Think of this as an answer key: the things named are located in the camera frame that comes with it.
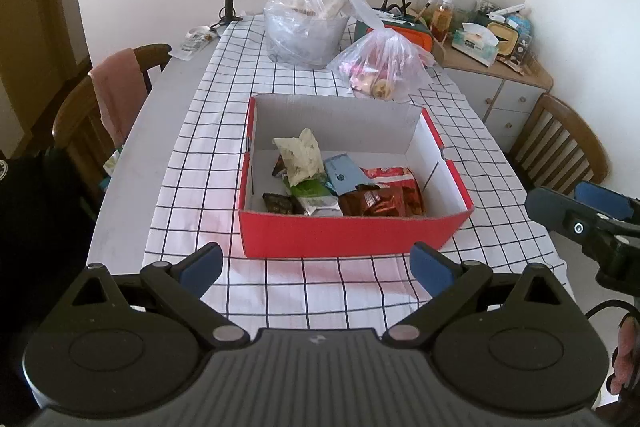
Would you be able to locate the person's right hand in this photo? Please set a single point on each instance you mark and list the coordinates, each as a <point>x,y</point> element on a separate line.
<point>625,359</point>

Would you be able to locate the large clear plastic bag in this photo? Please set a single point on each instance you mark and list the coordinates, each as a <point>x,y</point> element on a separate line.
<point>307,34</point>

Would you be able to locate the right wooden chair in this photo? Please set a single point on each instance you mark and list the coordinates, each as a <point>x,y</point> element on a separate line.
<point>557,149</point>

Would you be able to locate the light blue snack packet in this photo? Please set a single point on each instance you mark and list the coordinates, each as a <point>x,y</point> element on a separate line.
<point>344,175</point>

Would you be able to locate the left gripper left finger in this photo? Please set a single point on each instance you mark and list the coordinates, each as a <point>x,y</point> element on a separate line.
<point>178,290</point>

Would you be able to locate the checkered white tablecloth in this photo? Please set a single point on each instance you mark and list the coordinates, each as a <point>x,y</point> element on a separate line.
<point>200,195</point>

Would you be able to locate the dark brown snack packet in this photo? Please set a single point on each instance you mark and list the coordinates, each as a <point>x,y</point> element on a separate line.
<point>278,203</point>

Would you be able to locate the cream white snack packet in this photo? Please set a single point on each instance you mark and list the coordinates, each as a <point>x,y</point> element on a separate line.
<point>301,157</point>

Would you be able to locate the red foil snack bag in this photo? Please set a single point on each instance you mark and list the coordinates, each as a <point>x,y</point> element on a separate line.
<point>389,192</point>

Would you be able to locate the glass jar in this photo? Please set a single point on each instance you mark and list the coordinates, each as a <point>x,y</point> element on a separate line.
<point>459,11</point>

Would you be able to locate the red cardboard box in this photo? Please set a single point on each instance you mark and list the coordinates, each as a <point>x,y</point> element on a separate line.
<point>325,176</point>

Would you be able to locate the plastic bag with pink snacks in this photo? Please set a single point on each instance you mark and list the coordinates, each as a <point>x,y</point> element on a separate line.
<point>384,65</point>

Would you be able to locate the wooden door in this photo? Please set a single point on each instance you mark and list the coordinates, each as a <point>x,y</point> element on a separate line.
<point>43,55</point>

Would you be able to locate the pink cloth on chair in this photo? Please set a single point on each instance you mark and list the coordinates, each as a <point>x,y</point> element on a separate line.
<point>120,92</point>

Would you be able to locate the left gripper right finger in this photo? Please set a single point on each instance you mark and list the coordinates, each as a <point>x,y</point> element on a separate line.
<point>453,287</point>

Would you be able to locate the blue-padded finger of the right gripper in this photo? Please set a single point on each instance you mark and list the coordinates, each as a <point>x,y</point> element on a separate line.
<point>604,200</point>

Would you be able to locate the green foil snack packet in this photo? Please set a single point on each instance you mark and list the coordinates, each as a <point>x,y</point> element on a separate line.
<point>315,198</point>

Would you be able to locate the tissue box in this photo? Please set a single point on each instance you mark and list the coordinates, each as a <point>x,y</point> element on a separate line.
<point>476,41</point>

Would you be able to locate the white drawer cabinet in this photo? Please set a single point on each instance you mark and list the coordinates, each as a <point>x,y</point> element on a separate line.
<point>502,98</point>

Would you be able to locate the wooden chair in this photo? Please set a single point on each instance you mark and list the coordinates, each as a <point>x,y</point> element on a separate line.
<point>78,130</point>
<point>557,149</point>

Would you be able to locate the yellow retro radio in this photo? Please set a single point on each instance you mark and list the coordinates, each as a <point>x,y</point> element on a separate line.
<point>507,38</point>

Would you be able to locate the left wooden chair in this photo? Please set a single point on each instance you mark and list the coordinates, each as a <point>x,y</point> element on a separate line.
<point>78,130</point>

